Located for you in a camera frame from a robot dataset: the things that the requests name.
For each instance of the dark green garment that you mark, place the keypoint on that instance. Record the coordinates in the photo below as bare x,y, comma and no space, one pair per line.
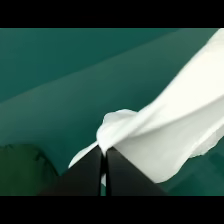
23,170

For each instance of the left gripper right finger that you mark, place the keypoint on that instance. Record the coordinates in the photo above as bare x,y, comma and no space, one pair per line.
128,176

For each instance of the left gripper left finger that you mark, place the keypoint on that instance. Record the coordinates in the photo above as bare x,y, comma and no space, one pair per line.
85,176

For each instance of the white garment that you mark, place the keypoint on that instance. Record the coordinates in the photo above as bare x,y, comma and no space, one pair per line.
173,120

